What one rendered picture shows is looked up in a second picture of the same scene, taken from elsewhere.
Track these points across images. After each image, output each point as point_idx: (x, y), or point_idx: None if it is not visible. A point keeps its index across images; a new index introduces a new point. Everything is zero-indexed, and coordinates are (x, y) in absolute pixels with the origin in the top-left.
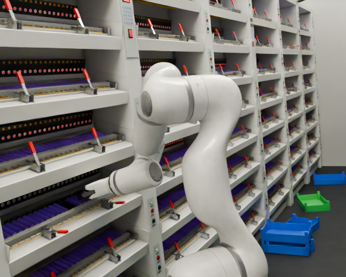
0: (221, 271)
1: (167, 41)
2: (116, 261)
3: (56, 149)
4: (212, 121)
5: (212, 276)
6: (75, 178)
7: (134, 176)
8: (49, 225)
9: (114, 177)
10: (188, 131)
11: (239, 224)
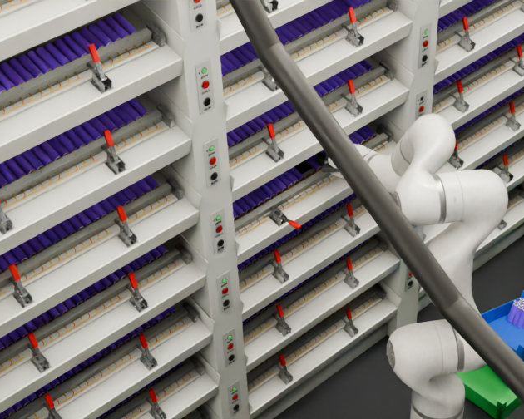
0: (438, 354)
1: None
2: (353, 234)
3: (298, 114)
4: (465, 226)
5: (428, 357)
6: None
7: (389, 181)
8: (279, 204)
9: None
10: (512, 33)
11: None
